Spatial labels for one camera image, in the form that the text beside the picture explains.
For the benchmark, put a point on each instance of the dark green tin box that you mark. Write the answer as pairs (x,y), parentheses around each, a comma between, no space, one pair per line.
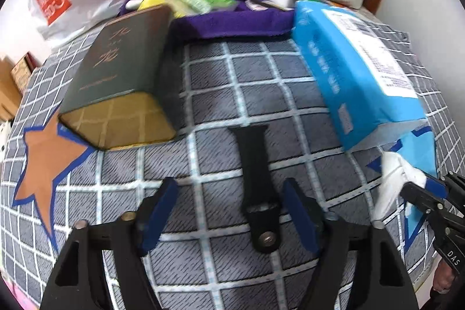
(116,70)

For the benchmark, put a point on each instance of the person's right hand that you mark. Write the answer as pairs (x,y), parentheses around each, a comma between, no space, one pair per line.
(444,277)

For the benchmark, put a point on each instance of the blue tissue pack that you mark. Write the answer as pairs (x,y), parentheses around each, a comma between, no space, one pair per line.
(345,77)

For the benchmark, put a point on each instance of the patterned notebook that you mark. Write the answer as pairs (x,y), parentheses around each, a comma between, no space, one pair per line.
(23,68)

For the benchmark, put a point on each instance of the purple towel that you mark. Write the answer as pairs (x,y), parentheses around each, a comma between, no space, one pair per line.
(232,23)

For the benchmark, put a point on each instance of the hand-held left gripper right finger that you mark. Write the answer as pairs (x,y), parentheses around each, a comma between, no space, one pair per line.
(301,219)

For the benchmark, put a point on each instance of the white tissue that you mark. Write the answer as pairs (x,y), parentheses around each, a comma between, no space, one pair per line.
(394,175)

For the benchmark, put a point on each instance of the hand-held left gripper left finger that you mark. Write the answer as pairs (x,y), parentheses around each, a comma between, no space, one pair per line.
(160,215)

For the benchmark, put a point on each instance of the brown star patch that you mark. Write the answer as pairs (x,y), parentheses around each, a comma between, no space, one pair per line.
(43,164)

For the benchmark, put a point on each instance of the blue star patch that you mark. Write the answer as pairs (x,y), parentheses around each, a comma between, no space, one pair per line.
(423,146)

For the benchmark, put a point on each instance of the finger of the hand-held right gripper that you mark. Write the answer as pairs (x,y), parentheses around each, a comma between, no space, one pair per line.
(417,195)
(437,187)

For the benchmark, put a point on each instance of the grey checked blanket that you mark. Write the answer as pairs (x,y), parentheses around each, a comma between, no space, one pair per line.
(232,92)

